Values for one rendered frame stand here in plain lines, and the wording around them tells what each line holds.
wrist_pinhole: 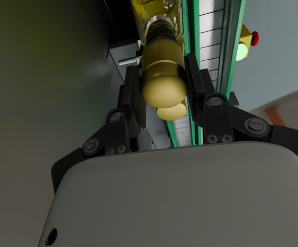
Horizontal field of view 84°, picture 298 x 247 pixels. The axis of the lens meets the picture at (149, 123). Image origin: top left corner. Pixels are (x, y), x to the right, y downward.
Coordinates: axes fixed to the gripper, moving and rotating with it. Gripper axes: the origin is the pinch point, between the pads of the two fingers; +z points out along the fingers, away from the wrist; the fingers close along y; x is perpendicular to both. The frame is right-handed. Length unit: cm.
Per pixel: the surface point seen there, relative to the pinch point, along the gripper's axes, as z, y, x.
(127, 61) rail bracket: 23.4, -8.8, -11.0
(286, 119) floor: 136, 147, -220
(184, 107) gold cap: 3.2, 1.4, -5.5
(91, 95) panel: 9.7, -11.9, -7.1
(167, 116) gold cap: 3.2, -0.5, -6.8
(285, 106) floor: 136, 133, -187
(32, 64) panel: 5.0, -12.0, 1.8
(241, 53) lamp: 33.9, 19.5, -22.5
